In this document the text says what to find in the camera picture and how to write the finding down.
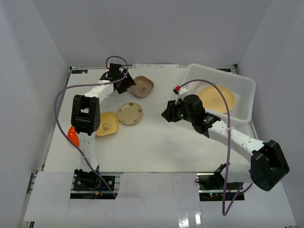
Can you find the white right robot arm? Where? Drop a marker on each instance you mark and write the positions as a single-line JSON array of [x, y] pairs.
[[266, 165]]

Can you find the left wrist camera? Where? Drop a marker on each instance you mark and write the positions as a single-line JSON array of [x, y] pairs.
[[115, 68]]

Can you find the orange round plate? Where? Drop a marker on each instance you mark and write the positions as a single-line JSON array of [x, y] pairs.
[[72, 135]]

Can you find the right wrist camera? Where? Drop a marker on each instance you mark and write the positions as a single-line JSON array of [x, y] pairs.
[[180, 90]]

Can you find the brown square plate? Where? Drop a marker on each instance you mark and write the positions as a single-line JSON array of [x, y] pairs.
[[142, 88]]

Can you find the white plastic bin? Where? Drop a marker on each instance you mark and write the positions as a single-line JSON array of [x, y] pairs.
[[243, 88]]

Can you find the cream round plate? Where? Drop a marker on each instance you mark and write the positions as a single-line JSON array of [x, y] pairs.
[[200, 87]]

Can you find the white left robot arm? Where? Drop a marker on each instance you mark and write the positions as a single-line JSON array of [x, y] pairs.
[[85, 117]]

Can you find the beige floral small plate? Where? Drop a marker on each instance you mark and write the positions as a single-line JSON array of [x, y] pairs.
[[130, 113]]

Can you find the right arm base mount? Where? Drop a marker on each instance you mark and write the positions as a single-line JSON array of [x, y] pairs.
[[211, 186]]

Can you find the yellow round plate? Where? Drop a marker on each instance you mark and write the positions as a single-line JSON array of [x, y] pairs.
[[212, 99]]

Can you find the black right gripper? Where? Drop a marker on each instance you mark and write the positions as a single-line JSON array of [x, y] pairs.
[[169, 114]]

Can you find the yellow square panda plate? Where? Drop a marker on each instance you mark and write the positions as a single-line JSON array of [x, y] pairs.
[[109, 124]]

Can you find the black label sticker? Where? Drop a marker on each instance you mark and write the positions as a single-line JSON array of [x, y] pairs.
[[79, 71], [225, 69]]

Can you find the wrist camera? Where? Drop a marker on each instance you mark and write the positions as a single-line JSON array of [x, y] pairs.
[[115, 68], [180, 90]]

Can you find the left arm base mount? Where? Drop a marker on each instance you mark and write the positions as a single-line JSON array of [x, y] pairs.
[[87, 185]]

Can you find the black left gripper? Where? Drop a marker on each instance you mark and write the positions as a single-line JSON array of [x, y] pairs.
[[124, 83]]

